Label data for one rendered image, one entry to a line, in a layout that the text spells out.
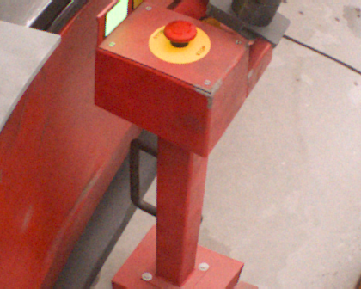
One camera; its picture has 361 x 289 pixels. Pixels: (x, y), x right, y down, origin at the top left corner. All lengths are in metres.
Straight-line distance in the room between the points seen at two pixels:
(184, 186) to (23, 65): 0.61
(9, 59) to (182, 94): 0.34
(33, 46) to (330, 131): 1.32
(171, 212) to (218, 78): 0.40
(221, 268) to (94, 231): 0.28
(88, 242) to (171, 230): 0.35
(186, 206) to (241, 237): 0.48
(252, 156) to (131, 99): 0.86
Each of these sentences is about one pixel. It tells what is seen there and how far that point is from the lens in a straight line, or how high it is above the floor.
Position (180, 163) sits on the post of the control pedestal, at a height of 0.52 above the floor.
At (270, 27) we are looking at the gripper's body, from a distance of 1.10.
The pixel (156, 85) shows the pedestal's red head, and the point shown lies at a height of 0.75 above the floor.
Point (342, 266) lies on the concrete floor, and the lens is 1.82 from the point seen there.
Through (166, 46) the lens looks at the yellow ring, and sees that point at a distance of 1.07.
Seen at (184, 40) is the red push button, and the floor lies 0.80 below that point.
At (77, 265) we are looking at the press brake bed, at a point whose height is 0.05.
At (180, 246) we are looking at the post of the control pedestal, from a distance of 1.48.
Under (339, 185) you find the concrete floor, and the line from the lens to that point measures 1.94.
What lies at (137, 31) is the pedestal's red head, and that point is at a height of 0.78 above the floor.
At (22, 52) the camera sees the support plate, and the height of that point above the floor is 1.00.
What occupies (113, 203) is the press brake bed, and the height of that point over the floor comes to 0.05.
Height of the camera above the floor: 1.57
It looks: 53 degrees down
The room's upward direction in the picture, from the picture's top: 3 degrees clockwise
